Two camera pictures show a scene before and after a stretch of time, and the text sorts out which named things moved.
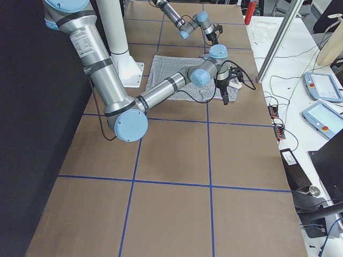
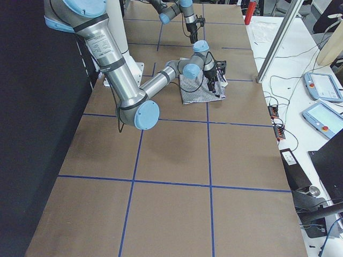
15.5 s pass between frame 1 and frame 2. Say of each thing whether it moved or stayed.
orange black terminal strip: stayed
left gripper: moved
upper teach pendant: stayed
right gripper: moved
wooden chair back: stayed
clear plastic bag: stayed
